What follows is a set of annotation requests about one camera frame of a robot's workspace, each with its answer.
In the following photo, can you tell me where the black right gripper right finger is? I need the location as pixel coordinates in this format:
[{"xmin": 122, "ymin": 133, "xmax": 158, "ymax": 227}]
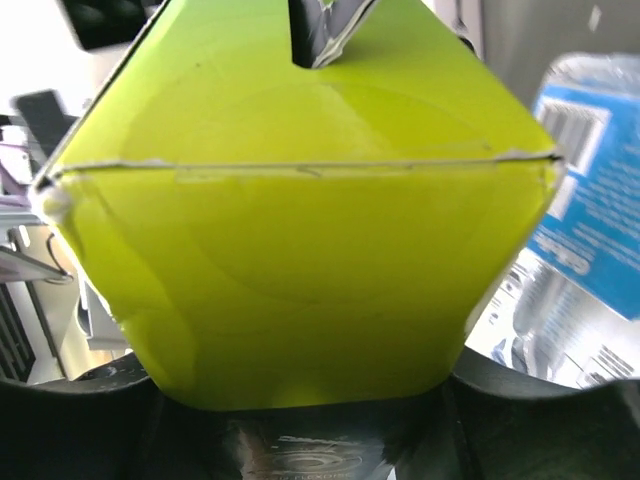
[{"xmin": 394, "ymin": 348, "xmax": 639, "ymax": 479}]

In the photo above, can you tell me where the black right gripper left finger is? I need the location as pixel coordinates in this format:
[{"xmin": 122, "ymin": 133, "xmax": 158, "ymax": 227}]
[{"xmin": 1, "ymin": 354, "xmax": 240, "ymax": 479}]

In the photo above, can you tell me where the black green exfoliating razor box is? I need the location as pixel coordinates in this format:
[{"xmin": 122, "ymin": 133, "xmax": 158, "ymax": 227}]
[{"xmin": 29, "ymin": 1, "xmax": 566, "ymax": 411}]

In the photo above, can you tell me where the blue tilted razor blister pack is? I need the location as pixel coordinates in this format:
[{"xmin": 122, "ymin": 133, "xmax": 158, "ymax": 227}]
[{"xmin": 467, "ymin": 53, "xmax": 639, "ymax": 389}]

